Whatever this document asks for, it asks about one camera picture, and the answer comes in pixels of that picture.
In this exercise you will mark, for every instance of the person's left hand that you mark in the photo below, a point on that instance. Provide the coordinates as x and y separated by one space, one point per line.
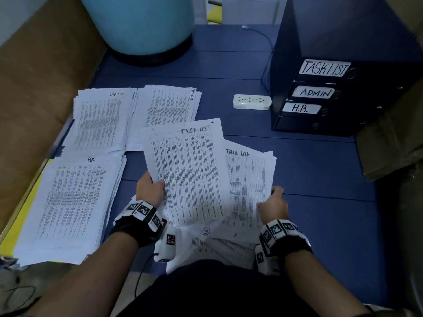
151 191

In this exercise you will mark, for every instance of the person's right hand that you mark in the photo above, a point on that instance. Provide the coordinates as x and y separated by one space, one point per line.
273 208

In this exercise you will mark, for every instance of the printed paper sheet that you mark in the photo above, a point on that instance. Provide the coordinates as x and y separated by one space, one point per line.
188 168
254 188

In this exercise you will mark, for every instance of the neat stack of printed papers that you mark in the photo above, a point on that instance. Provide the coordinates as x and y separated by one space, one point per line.
165 109
73 201
102 119

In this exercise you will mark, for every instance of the yellow folder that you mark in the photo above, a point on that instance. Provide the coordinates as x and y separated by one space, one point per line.
20 221

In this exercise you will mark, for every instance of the person's left forearm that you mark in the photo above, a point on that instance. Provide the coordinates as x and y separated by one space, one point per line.
86 280

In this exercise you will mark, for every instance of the person's right forearm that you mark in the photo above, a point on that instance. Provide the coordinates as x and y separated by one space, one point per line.
317 284

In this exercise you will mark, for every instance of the person's dark trousers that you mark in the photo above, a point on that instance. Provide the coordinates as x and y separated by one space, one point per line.
218 293

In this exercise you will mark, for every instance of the black marker wristband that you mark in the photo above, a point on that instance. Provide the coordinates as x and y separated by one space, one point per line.
140 221
284 237

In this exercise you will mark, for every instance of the white power strip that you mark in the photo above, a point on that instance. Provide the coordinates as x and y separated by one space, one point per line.
252 101

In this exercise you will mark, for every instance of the brown cardboard box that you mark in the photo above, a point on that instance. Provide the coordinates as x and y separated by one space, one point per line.
396 135

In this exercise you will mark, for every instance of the grey plastic sheet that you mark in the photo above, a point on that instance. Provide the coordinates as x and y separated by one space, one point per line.
8 260

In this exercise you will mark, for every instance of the teal cylindrical barrel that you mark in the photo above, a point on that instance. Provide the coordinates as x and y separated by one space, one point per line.
135 23

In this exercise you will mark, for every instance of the yellow plastic item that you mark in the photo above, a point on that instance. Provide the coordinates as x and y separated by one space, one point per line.
213 13

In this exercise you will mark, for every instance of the white partition panel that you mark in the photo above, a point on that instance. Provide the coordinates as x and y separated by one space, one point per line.
244 8

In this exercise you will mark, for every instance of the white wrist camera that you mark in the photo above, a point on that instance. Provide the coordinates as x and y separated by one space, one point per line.
168 242
262 257

